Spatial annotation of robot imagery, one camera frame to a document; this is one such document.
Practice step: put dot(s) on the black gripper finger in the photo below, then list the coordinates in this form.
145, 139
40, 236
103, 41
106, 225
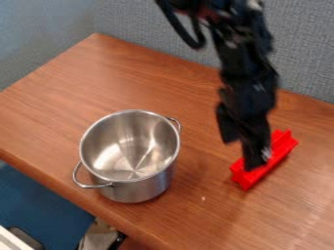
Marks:
255, 143
226, 124

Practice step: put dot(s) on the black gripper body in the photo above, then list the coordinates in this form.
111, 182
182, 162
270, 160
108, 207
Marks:
249, 94

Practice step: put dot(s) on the stainless steel pot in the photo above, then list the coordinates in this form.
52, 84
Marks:
129, 152

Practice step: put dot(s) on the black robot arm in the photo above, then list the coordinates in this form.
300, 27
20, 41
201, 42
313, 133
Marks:
243, 43

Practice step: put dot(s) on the white object bottom left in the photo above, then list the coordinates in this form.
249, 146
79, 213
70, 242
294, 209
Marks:
8, 241

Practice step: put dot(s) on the grey cloth under table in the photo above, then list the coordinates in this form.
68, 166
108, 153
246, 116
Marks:
99, 236

